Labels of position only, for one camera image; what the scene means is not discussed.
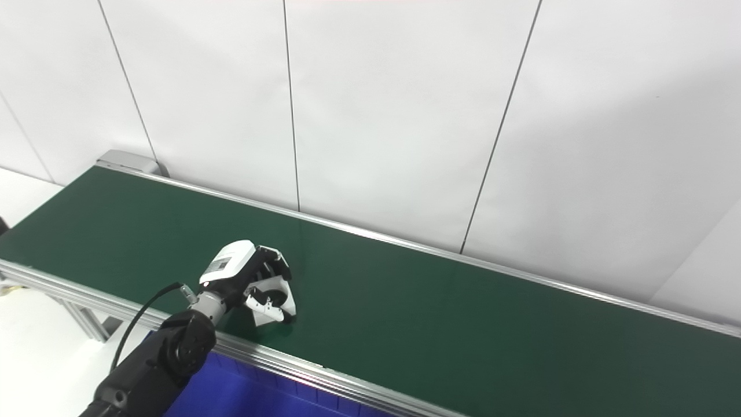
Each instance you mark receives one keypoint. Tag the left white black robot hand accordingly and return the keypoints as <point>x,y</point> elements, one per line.
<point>231,260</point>

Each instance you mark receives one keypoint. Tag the white part with hole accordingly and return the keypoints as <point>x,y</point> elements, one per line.
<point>263,320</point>

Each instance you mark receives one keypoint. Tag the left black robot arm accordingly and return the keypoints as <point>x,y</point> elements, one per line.
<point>162,359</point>

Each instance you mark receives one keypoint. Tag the green conveyor belt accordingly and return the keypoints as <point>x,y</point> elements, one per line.
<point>278,360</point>
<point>405,313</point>

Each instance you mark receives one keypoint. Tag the blue plastic bin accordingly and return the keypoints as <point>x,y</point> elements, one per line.
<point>243,394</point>

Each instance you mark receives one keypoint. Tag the grey conveyor end housing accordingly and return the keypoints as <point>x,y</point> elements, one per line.
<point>130,161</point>

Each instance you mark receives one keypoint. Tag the aluminium conveyor leg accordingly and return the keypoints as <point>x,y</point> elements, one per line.
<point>87,318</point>

